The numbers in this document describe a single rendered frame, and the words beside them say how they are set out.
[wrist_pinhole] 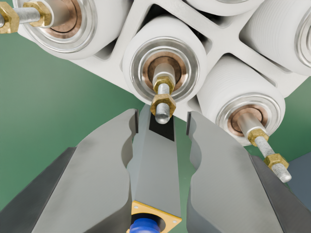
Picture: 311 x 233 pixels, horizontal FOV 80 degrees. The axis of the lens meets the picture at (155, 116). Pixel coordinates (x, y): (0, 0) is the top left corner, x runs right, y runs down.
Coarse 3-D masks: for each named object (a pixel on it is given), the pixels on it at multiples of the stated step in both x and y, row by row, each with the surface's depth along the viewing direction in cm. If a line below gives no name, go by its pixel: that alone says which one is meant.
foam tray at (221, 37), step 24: (144, 0) 23; (168, 0) 23; (144, 24) 34; (192, 24) 24; (216, 24) 27; (240, 24) 24; (120, 48) 26; (216, 48) 25; (240, 48) 25; (96, 72) 28; (120, 72) 28; (264, 72) 27; (288, 72) 27
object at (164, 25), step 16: (160, 16) 29; (144, 32) 19; (160, 32) 18; (176, 32) 18; (192, 32) 20; (128, 48) 20; (192, 48) 19; (128, 64) 20; (128, 80) 21; (192, 96) 22
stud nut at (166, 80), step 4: (164, 76) 17; (168, 76) 17; (156, 80) 17; (160, 80) 16; (164, 80) 16; (168, 80) 16; (156, 84) 17; (160, 84) 17; (168, 84) 17; (172, 84) 17; (156, 88) 17; (172, 88) 17; (156, 92) 17
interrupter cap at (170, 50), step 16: (144, 48) 19; (160, 48) 19; (176, 48) 19; (144, 64) 20; (176, 64) 20; (192, 64) 20; (144, 80) 21; (176, 80) 21; (192, 80) 20; (144, 96) 22; (176, 96) 22
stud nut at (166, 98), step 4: (156, 96) 14; (160, 96) 14; (164, 96) 13; (168, 96) 13; (156, 100) 13; (160, 100) 13; (164, 100) 13; (168, 100) 13; (172, 100) 14; (152, 104) 13; (156, 104) 13; (168, 104) 13; (172, 104) 13; (152, 108) 14; (172, 108) 14; (152, 112) 14; (172, 112) 14
